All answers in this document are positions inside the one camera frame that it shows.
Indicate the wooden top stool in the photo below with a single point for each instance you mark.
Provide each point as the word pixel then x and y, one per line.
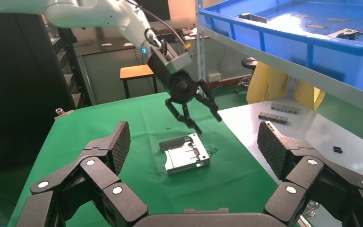
pixel 134 72

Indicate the white computer mouse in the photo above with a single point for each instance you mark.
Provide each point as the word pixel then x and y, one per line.
pixel 106 45

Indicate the green table cloth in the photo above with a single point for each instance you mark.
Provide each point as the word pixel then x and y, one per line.
pixel 231 175

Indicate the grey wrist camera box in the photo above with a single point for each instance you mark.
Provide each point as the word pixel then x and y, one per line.
pixel 178 62

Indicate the white items on desk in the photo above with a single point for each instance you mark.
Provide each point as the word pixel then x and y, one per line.
pixel 194 31

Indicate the yellow hanging garment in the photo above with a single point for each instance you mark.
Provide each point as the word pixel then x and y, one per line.
pixel 266 84

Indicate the white metal shelf rack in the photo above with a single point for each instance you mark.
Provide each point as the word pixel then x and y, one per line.
pixel 325 131

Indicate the silver sheet metal chassis part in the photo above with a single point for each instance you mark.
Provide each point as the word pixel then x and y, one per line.
pixel 184 156
pixel 347 33

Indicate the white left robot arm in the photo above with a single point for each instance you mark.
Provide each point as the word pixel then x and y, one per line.
pixel 90 12

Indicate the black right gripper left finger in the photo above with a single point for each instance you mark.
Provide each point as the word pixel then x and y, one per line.
pixel 100 175

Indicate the blue plastic bin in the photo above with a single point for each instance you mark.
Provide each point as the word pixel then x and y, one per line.
pixel 325 59

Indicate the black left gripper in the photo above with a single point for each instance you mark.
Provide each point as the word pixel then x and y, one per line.
pixel 181 87

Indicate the small black block part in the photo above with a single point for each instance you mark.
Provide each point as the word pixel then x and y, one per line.
pixel 337 149

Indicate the black round stool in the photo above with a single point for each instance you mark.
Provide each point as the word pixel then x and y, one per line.
pixel 249 62

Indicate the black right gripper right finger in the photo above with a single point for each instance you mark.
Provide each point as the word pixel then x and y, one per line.
pixel 303 174

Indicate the white floor power outlet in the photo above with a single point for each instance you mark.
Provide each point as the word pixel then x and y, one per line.
pixel 214 77

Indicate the black server rack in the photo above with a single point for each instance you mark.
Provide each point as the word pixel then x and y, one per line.
pixel 18 94

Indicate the grey metal bracket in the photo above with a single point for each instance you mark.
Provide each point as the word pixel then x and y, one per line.
pixel 252 18

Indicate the metal table clamp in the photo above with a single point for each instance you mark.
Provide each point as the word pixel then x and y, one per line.
pixel 63 113
pixel 310 209

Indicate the black network switch box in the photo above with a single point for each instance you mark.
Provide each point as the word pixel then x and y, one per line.
pixel 170 34

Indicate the small white desk item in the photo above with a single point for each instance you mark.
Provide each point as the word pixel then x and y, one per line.
pixel 128 44

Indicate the small flat metal piece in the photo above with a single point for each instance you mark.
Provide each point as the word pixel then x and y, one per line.
pixel 337 19
pixel 316 26

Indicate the toothed grey metal bar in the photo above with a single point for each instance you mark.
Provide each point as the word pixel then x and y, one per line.
pixel 272 117
pixel 285 108

